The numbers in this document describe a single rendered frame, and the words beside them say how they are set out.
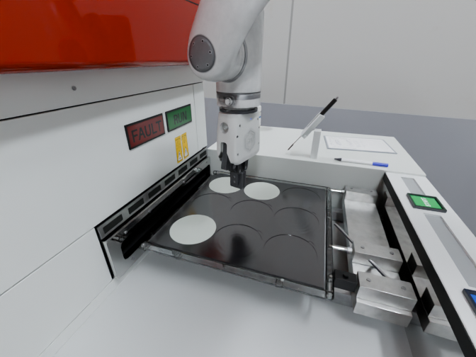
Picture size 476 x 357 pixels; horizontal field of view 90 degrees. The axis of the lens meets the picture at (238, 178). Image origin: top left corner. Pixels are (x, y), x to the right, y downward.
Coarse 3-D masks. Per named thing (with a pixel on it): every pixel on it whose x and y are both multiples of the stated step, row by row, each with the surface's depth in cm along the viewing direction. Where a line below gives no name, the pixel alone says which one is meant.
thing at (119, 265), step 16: (208, 160) 79; (192, 176) 69; (208, 176) 81; (176, 192) 62; (192, 192) 72; (144, 208) 51; (176, 208) 64; (128, 224) 47; (160, 224) 58; (112, 240) 43; (144, 240) 53; (112, 256) 44; (128, 256) 48; (112, 272) 46
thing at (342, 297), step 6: (240, 276) 50; (324, 282) 45; (324, 288) 44; (336, 288) 44; (306, 294) 46; (336, 294) 44; (342, 294) 43; (348, 294) 43; (336, 300) 44; (342, 300) 44; (348, 300) 43; (348, 306) 44
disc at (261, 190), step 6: (246, 186) 69; (252, 186) 69; (258, 186) 69; (264, 186) 69; (270, 186) 69; (246, 192) 66; (252, 192) 66; (258, 192) 66; (264, 192) 66; (270, 192) 66; (276, 192) 66; (258, 198) 63; (264, 198) 63; (270, 198) 63
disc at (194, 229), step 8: (192, 216) 56; (200, 216) 56; (176, 224) 53; (184, 224) 53; (192, 224) 53; (200, 224) 53; (208, 224) 53; (176, 232) 51; (184, 232) 51; (192, 232) 51; (200, 232) 51; (208, 232) 51; (176, 240) 49; (184, 240) 49; (192, 240) 49; (200, 240) 48
